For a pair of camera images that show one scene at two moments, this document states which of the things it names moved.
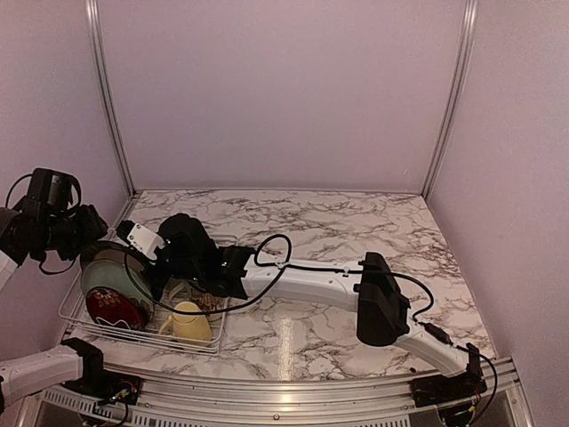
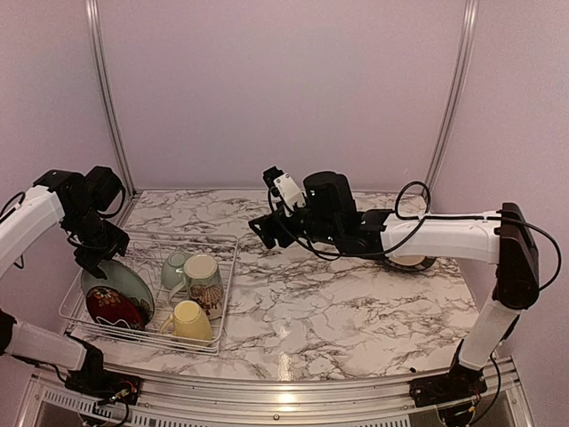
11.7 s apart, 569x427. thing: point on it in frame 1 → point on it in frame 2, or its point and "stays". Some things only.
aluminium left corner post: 99,61 stays
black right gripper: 157,281 → 268,235
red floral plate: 110,305 stays
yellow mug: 192,326 stays
